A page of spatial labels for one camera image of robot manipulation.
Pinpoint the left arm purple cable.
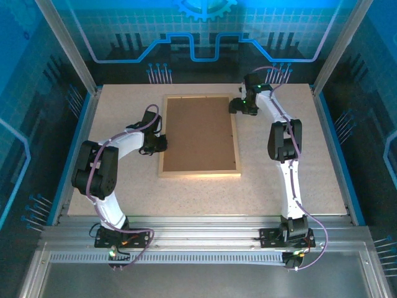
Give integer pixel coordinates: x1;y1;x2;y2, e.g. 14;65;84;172
86;104;161;271

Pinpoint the light wooden picture frame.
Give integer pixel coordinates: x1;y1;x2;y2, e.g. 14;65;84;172
158;94;242;179

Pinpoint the black connector bracket green light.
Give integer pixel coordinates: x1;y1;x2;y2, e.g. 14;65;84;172
107;244;132;271

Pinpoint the grey slotted cable duct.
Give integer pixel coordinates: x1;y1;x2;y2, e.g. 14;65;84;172
48;251;288;265

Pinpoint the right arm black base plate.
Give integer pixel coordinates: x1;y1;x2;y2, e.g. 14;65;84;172
259;228;317;249

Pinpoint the long aluminium mounting rail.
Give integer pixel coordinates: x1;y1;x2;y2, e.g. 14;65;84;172
39;216;375;249

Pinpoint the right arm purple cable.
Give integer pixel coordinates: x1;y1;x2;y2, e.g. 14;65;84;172
252;66;329;271

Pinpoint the black round connector puck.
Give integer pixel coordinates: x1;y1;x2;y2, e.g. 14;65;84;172
282;250;308;271

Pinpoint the brown backing board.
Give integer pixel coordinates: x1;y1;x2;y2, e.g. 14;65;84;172
162;96;237;173

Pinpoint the aluminium corner post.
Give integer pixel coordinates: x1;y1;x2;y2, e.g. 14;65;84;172
34;0;99;96
311;0;375;96

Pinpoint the steel bottom plate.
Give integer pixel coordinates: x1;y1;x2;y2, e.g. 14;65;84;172
20;248;393;298

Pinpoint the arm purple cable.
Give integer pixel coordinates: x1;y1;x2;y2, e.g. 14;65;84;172
86;104;161;271
252;66;329;271

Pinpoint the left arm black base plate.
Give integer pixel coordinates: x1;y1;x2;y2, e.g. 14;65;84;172
94;228;153;249

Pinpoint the aluminium table side rail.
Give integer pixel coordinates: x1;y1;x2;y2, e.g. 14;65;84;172
311;86;367;226
51;88;102;226

